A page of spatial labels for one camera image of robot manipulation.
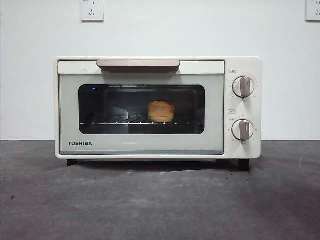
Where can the golden bread loaf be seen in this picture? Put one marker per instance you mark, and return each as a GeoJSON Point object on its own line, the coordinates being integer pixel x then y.
{"type": "Point", "coordinates": [161, 112]}

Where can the white wall socket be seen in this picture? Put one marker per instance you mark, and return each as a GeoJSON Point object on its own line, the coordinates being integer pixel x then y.
{"type": "Point", "coordinates": [92, 11]}
{"type": "Point", "coordinates": [313, 11]}

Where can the white Toshiba toaster oven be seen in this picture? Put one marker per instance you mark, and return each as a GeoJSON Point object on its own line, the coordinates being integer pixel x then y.
{"type": "Point", "coordinates": [242, 65]}

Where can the beige oven knob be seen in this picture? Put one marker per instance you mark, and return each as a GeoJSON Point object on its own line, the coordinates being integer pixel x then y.
{"type": "Point", "coordinates": [243, 87]}
{"type": "Point", "coordinates": [242, 130]}

